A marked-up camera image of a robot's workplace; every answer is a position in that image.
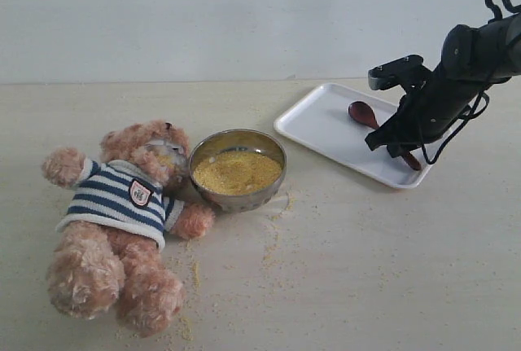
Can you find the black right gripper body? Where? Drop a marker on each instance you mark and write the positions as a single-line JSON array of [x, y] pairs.
[[431, 104]]

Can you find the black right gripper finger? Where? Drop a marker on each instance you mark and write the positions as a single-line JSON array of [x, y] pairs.
[[383, 135], [398, 147]]

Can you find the dark red wooden spoon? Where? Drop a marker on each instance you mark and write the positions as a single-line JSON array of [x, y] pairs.
[[363, 114]]

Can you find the tan teddy bear striped sweater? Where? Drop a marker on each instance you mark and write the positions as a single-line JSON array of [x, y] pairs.
[[113, 232]]

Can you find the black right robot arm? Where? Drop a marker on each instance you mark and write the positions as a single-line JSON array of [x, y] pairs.
[[472, 60]]

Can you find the white rectangular plastic tray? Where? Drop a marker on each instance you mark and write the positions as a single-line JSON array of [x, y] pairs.
[[320, 122]]

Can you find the steel bowl of millet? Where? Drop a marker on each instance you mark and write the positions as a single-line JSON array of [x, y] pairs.
[[238, 170]]

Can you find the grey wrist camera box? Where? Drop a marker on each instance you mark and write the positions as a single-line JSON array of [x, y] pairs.
[[405, 72]]

